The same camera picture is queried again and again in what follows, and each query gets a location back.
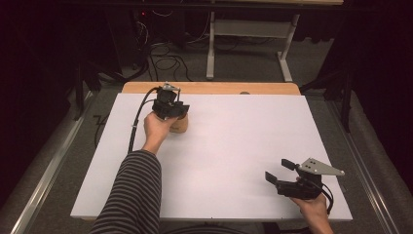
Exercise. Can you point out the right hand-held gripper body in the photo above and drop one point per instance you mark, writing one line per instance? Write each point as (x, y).
(297, 188)

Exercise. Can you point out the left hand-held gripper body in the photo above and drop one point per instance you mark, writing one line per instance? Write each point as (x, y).
(167, 107)

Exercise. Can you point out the black pen with white tip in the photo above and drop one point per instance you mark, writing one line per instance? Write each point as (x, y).
(178, 96)

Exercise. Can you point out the wooden cup with animal figure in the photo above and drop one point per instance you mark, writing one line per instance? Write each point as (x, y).
(180, 125)

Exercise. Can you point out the person's right hand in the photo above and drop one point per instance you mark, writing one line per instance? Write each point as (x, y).
(311, 208)

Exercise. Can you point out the person's left hand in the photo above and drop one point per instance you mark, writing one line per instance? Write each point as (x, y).
(157, 130)

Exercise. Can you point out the white board sheet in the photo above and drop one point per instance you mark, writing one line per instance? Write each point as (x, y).
(227, 169)

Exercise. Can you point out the black metal stand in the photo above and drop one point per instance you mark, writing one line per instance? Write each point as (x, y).
(346, 97)
(79, 91)

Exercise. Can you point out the aluminium rail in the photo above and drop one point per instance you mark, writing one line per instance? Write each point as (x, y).
(363, 169)
(48, 175)

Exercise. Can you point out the white metal desk frame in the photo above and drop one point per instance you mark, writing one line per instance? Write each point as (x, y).
(211, 48)

